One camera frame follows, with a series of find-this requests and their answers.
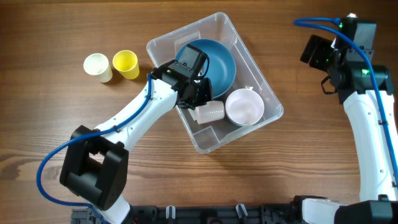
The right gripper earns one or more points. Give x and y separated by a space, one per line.
323 46

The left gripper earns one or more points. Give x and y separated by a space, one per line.
208 94

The dark blue bowl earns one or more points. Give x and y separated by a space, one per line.
222 70

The pink cup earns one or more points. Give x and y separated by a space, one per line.
211 111

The pink bowl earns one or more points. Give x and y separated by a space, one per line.
244 107

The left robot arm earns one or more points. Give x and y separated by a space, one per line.
95 165

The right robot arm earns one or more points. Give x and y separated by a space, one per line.
375 137

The clear plastic storage container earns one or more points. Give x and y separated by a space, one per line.
211 136

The white paper label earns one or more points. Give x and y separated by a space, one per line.
192 114

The yellow cup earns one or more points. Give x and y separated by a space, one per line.
126 63

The cream cup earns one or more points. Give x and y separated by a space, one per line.
97 65

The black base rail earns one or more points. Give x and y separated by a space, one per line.
268 213

